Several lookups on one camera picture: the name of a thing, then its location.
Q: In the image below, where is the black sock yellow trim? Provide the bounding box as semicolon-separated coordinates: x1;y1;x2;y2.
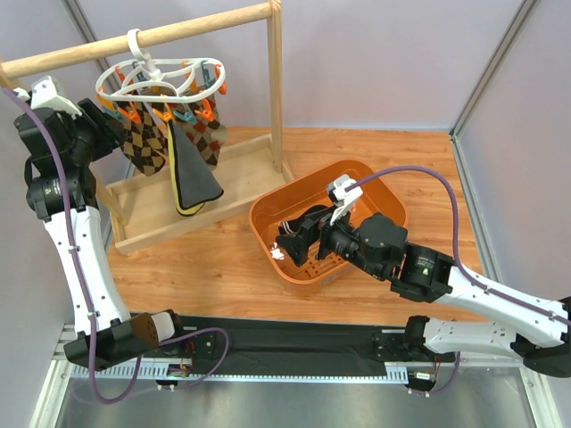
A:
168;121;224;217

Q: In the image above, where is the black striped ankle sock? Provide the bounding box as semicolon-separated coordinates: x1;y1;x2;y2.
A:
282;204;327;230

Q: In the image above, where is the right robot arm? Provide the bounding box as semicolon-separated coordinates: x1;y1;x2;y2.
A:
276;208;570;378

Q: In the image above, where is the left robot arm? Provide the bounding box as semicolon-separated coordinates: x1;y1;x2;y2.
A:
14;98;183;371

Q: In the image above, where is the white round clip hanger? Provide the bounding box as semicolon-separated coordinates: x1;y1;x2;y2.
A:
95;29;228;106

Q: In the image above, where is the orange plastic basket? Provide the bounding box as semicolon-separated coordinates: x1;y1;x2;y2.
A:
249;159;408;296

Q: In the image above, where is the orange brown argyle sock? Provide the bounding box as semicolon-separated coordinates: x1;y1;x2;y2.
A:
182;95;228;169

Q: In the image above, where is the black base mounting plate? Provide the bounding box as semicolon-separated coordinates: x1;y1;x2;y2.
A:
179;316;455;377

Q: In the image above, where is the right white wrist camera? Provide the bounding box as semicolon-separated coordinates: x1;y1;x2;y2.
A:
326;174;363;226

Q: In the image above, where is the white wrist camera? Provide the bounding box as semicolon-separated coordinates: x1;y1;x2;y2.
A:
14;76;83;119
326;174;363;226

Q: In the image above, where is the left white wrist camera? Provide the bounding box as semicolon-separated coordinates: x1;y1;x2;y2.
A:
14;76;83;119

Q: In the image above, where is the wooden drying rack frame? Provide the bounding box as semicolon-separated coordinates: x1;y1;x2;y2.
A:
1;1;293;254

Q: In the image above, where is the aluminium slotted rail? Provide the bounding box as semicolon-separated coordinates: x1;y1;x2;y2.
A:
53;325;543;385

